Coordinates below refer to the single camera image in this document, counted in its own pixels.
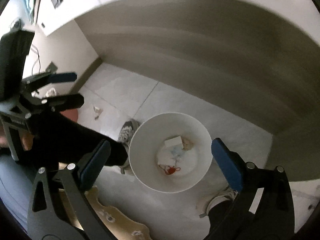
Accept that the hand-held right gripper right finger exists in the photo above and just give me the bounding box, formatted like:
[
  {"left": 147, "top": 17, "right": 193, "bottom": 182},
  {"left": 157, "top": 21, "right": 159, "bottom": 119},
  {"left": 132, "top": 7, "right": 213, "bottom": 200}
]
[{"left": 205, "top": 137, "right": 296, "bottom": 240}]

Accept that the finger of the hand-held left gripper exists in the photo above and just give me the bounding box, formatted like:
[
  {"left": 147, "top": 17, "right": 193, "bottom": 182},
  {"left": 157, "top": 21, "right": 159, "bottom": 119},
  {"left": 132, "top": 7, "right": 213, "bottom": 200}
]
[
  {"left": 19, "top": 93, "right": 85, "bottom": 117},
  {"left": 22, "top": 72, "right": 77, "bottom": 93}
]

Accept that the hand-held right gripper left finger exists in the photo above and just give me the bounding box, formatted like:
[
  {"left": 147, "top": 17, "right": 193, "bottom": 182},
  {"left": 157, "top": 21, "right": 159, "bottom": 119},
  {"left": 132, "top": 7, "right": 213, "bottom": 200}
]
[{"left": 27, "top": 139, "right": 118, "bottom": 240}]

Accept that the red string loop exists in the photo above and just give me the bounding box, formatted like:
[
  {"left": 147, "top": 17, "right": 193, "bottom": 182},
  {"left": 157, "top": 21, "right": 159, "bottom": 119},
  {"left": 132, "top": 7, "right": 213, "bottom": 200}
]
[{"left": 162, "top": 165, "right": 181, "bottom": 176}]

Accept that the white waste bin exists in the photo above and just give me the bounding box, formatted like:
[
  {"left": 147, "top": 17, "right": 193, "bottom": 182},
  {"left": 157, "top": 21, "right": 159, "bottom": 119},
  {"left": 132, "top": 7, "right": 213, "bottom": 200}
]
[{"left": 128, "top": 112, "right": 213, "bottom": 194}]

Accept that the small white box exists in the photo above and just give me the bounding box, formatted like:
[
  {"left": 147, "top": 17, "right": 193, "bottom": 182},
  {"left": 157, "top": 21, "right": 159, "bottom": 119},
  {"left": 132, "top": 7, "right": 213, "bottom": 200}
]
[{"left": 164, "top": 135, "right": 185, "bottom": 148}]

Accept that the white tissue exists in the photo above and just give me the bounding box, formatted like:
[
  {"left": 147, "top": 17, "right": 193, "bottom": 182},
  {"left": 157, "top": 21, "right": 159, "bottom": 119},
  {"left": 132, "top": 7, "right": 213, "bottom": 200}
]
[{"left": 157, "top": 149, "right": 180, "bottom": 166}]

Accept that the person's left hand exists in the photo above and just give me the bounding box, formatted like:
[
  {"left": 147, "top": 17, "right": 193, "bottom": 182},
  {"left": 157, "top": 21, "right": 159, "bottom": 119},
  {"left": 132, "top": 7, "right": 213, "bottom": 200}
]
[{"left": 21, "top": 131, "right": 35, "bottom": 151}]

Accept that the red round object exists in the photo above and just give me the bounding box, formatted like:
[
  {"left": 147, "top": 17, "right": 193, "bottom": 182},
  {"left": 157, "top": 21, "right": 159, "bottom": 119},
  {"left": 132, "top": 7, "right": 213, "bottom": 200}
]
[{"left": 60, "top": 108, "right": 79, "bottom": 123}]

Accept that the person's left leg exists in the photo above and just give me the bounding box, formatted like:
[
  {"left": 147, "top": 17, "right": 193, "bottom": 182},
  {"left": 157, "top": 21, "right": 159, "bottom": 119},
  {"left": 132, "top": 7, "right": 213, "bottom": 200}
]
[{"left": 32, "top": 109, "right": 129, "bottom": 167}]

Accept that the person's right shoe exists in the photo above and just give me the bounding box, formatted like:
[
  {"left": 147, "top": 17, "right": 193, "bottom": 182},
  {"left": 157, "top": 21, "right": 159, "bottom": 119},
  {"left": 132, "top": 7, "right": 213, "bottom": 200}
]
[{"left": 197, "top": 187, "right": 238, "bottom": 218}]

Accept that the person's shoe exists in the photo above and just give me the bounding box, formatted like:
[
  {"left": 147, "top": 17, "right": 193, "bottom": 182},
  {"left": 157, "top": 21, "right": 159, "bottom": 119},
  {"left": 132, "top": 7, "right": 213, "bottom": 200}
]
[
  {"left": 117, "top": 119, "right": 140, "bottom": 175},
  {"left": 197, "top": 187, "right": 238, "bottom": 218}
]

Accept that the person's left shoe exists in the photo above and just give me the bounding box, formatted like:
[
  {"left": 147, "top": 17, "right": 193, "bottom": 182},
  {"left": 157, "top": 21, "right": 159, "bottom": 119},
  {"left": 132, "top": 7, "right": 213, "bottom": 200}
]
[{"left": 117, "top": 119, "right": 140, "bottom": 175}]

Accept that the printed cardboard box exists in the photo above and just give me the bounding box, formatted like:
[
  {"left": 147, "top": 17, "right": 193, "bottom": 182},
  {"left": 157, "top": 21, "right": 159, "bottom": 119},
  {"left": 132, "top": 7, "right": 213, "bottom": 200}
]
[{"left": 58, "top": 185, "right": 151, "bottom": 240}]

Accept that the white bed base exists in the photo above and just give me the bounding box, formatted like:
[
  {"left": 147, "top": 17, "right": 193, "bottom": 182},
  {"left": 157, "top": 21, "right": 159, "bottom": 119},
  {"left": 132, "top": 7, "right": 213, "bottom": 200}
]
[{"left": 32, "top": 0, "right": 320, "bottom": 183}]

